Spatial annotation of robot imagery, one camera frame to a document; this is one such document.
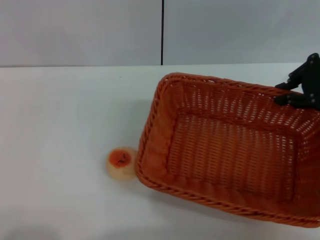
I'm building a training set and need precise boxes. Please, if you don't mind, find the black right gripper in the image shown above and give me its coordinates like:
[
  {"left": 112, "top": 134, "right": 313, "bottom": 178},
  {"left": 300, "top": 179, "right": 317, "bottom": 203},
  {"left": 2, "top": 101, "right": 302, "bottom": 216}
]
[{"left": 273, "top": 52, "right": 320, "bottom": 111}]

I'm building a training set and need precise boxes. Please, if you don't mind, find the dark vertical wall seam strip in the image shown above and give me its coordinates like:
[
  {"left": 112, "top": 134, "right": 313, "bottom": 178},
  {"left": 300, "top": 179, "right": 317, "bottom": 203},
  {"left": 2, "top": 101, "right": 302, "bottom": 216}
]
[{"left": 160, "top": 0, "right": 166, "bottom": 67}]

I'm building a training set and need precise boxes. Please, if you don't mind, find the round bun with orange centre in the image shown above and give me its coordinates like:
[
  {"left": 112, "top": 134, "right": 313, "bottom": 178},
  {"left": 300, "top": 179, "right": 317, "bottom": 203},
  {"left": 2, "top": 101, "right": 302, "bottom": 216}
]
[{"left": 105, "top": 146, "right": 138, "bottom": 181}]

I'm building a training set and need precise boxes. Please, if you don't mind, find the orange woven rectangular basket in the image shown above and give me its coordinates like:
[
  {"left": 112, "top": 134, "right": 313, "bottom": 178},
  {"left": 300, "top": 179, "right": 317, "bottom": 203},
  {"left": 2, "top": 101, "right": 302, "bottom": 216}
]
[{"left": 136, "top": 72, "right": 320, "bottom": 229}]

